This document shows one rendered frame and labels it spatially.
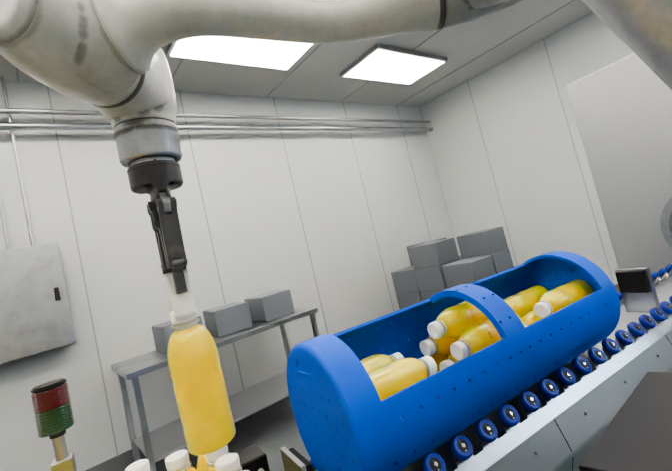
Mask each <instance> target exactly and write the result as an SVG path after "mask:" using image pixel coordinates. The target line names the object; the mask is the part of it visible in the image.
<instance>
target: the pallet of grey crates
mask: <svg viewBox="0 0 672 471"><path fill-rule="evenodd" d="M456 238H457V242H458V246H459V250H460V253H461V255H458V251H457V247H456V243H455V239H454V238H448V239H447V238H446V237H445V238H440V239H435V240H430V241H425V242H421V243H417V244H414V245H410V246H407V247H406V248H407V252H408V256H409V260H410V264H411V265H412V266H409V267H406V268H403V269H400V270H397V271H394V272H391V276H392V280H393V284H394V288H395V292H396V297H397V301H398V305H399V309H403V308H405V307H408V306H411V305H413V304H416V303H419V302H421V301H424V300H427V299H429V298H431V297H432V296H433V295H434V294H436V293H438V292H441V291H443V290H446V289H449V288H451V287H454V286H457V285H461V284H470V283H473V282H475V281H478V280H481V279H483V278H486V277H489V276H491V275H494V274H497V273H500V272H502V271H505V270H508V269H510V268H513V267H514V265H513V261H512V258H511V254H510V250H509V248H508V244H507V241H506V237H505V233H504V230H503V226H500V227H495V228H490V229H485V230H480V231H475V232H471V233H468V234H464V235H461V236H457V237H456Z"/></svg>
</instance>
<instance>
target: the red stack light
mask: <svg viewBox="0 0 672 471"><path fill-rule="evenodd" d="M69 395H70V394H69V390H68V383H66V382H65V384H63V385H61V386H59V387H57V388H54V389H51V390H48V391H45V392H41V393H37V394H33V393H32V394H31V397H32V404H33V410H34V413H42V412H46V411H49V410H52V409H55V408H57V407H60V406H62V405H64V404H66V403H68V402H69V401H70V396H69Z"/></svg>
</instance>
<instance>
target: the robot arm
mask: <svg viewBox="0 0 672 471"><path fill-rule="evenodd" d="M523 1H524V0H0V54H1V55H2V56H3V57H4V58H5V59H7V60H8V61H9V62H10V63H11V64H13V65H14V66H15V67H17V68H18V69H19V70H21V71H22V72H24V73H25V74H27V75H28V76H30V77H32V78H33V79H35V80H37V81H39V82H40V83H42V84H44V85H46V86H48V87H50V88H52V89H54V90H56V91H58V92H60V93H62V94H64V95H67V96H69V97H72V98H74V99H77V100H80V101H85V102H88V103H90V104H92V105H93V106H94V107H96V108H97V109H98V110H99V111H100V112H101V113H102V115H103V116H104V117H105V118H107V119H110V122H111V124H112V127H113V131H114V133H113V134H114V138H115V141H116V146H117V151H118V156H119V161H120V164H121V165H122V166H124V167H126V168H128V170H127V174H128V179H129V184H130V189H131V191H132V192H134V193H136V194H149V195H150V200H151V201H149V202H147V203H148V205H146V206H147V212H148V214H149V215H150V218H151V224H152V229H153V231H154V232H155V237H156V241H157V246H158V251H159V256H160V261H161V268H162V273H163V276H164V281H165V287H166V292H167V297H168V302H169V307H170V312H172V311H173V312H174V317H175V320H179V319H183V318H186V317H190V316H193V315H196V314H197V312H196V307H195V302H194V297H193V293H192V288H191V283H190V278H189V273H188V269H187V268H186V267H187V263H188V260H187V258H186V253H185V248H184V243H183V238H182V233H181V227H180V222H179V217H178V212H177V200H176V198H175V197H171V193H170V191H172V190H175V189H178V188H180V187H181V186H182V185H183V178H182V173H181V168H180V164H179V163H178V162H179V161H180V160H181V158H182V156H183V154H182V152H181V147H180V145H181V144H180V140H179V135H178V128H177V125H176V111H177V104H176V95H175V90H174V84H173V80H172V76H171V72H170V69H169V65H168V62H167V60H166V57H165V55H164V53H163V51H162V49H161V48H162V47H164V46H166V45H168V44H170V43H172V42H175V41H179V40H182V39H186V38H192V37H200V36H223V37H236V38H248V39H260V40H272V41H284V42H296V43H310V44H339V43H350V42H357V41H364V40H370V39H376V38H382V37H388V36H395V35H402V34H409V33H419V32H429V31H435V30H439V29H444V28H448V27H454V26H460V25H465V24H468V23H471V22H474V21H477V20H480V19H483V18H486V17H489V16H492V15H494V14H497V13H500V12H502V11H504V10H507V9H509V8H512V7H514V6H516V5H517V4H519V3H521V2H523ZM582 1H583V2H584V3H585V4H586V5H587V6H588V7H589V8H590V9H591V10H592V11H593V12H594V13H595V14H596V15H597V16H598V17H599V18H600V19H601V20H602V21H603V22H604V23H605V24H606V25H607V26H608V27H609V28H610V29H611V30H612V31H613V32H614V33H615V34H616V35H617V36H618V37H619V38H620V39H621V40H622V41H623V42H624V43H625V44H626V45H627V46H628V47H629V48H630V49H631V50H632V51H633V52H634V53H635V54H636V55H637V56H638V57H639V58H640V59H641V60H642V61H643V62H644V63H645V64H646V65H647V66H648V67H649V68H650V69H651V70H652V71H653V72H654V73H655V74H656V75H657V76H658V77H659V78H660V79H661V80H662V81H663V82H664V83H665V84H666V85H667V86H668V87H669V88H670V89H671V90H672V0H582Z"/></svg>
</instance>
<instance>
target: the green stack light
mask: <svg viewBox="0 0 672 471"><path fill-rule="evenodd" d="M34 415H35V421H36V425H37V426H36V427H37V432H38V437H40V438H44V437H48V436H51V435H54V434H57V433H59V432H62V431H64V430H66V429H68V428H70V427H71V426H72V425H74V423H75V421H74V416H73V411H72V405H71V401H69V402H68V403H66V404H64V405H62V406H60V407H57V408H55V409H52V410H49V411H46V412H42V413H35V414H34Z"/></svg>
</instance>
